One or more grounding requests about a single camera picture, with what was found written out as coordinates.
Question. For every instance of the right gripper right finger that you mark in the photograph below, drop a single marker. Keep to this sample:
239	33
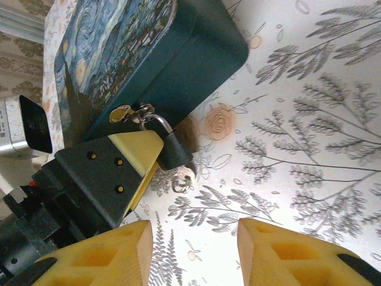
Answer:
282	262

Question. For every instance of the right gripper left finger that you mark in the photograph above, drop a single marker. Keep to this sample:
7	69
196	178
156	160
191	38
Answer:
119	262

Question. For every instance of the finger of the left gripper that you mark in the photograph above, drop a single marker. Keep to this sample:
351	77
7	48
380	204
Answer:
144	190
101	172

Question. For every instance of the black padlock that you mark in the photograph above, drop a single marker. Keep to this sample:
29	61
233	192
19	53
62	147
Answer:
174	152

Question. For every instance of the starry night tin box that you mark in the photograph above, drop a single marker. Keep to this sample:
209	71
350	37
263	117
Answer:
178	59

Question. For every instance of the floral table cover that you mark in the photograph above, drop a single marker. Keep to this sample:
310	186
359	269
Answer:
297	98

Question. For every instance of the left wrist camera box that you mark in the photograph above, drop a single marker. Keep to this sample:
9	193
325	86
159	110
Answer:
32	125

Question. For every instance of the aluminium frame post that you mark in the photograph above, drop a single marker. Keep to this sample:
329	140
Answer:
18	24

